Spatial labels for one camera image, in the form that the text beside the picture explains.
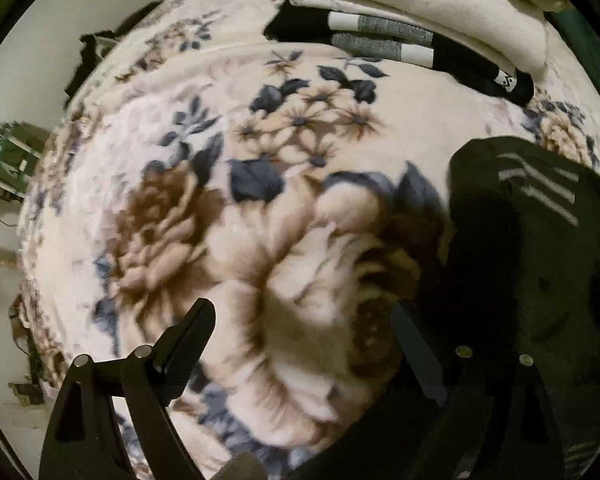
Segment dark green striped garment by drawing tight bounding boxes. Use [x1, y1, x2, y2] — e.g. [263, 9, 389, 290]
[285, 135, 600, 480]

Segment black folded garment white bands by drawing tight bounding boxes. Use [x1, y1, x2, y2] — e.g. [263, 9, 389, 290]
[264, 0, 536, 107]

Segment dark green blanket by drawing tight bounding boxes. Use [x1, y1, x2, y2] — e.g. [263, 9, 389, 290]
[545, 7, 600, 128]

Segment dark cloth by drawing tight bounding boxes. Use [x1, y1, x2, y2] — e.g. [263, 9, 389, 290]
[62, 2, 162, 107]

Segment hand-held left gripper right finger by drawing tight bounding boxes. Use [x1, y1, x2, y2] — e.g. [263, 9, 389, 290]
[390, 303, 567, 480]

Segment green storage rack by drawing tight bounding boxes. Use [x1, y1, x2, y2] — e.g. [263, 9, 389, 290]
[0, 120, 52, 197]

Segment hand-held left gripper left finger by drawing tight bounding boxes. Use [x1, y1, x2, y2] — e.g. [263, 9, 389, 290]
[38, 298, 217, 480]

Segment floral plush blanket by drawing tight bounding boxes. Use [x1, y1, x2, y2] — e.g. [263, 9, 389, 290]
[17, 0, 600, 480]

